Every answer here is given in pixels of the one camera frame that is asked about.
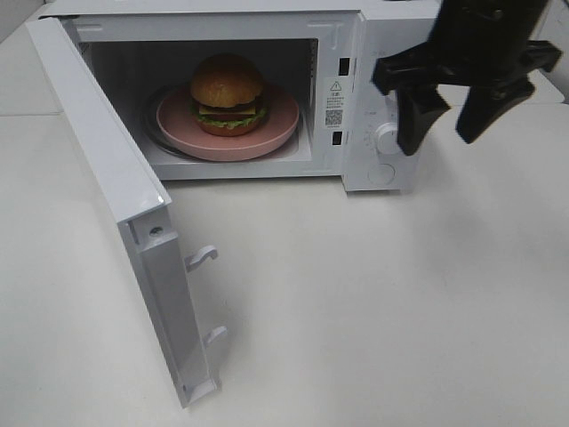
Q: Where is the glass microwave turntable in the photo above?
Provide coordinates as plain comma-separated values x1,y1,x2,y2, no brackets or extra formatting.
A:
140,86,308,161

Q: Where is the white microwave door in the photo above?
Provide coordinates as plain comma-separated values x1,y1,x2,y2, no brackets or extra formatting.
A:
27,18,217,407

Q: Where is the white microwave oven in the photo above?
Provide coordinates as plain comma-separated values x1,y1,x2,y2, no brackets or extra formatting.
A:
37,1,439,191

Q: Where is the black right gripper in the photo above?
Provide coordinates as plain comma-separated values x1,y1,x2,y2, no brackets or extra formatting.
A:
373,1,563,156

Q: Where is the toy hamburger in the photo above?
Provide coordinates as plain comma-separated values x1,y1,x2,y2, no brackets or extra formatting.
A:
189,53,268,137

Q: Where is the lower white microwave knob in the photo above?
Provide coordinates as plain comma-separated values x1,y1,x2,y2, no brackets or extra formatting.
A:
373,122,403,156

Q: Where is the pink round plate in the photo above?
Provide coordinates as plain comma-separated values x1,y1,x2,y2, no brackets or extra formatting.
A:
156,86,300,162

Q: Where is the round white door button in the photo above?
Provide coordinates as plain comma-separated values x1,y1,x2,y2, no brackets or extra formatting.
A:
367,164,396,186

